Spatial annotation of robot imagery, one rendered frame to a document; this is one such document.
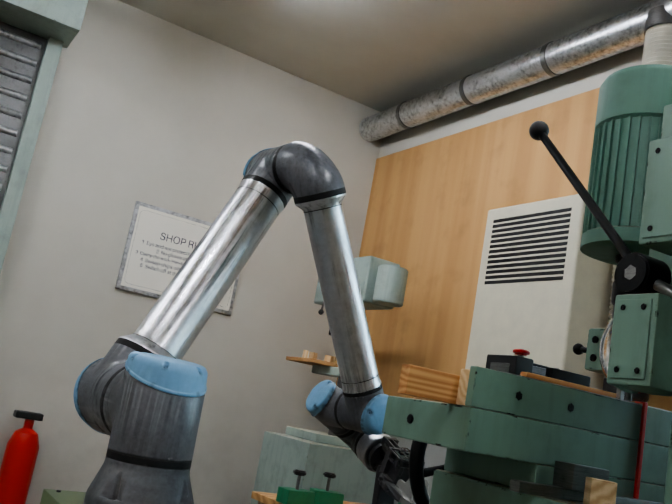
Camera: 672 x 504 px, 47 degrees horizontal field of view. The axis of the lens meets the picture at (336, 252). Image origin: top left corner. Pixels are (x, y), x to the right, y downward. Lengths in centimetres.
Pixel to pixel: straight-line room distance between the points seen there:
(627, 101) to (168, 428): 95
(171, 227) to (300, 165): 250
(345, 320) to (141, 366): 49
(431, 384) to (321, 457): 238
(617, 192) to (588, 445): 40
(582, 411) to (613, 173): 39
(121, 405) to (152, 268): 267
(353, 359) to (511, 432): 65
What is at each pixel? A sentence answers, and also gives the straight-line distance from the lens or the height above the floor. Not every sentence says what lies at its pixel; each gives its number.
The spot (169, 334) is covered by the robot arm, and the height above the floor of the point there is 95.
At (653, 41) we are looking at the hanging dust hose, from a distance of 324.
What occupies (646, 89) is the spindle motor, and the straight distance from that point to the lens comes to 138.
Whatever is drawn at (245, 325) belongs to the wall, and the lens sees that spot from 426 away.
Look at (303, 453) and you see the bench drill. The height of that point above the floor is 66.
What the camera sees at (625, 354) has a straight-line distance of 107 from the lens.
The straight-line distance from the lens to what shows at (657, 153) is 114.
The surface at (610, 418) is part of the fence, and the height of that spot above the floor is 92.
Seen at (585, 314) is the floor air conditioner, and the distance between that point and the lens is 294.
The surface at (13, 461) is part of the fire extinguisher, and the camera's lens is 381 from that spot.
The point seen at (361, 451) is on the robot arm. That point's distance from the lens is 185.
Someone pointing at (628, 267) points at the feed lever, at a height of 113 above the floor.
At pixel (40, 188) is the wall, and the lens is 399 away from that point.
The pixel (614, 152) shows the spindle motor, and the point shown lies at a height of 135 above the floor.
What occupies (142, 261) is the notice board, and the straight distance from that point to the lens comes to 405.
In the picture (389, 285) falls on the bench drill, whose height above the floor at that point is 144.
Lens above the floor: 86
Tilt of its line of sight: 11 degrees up
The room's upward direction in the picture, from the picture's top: 11 degrees clockwise
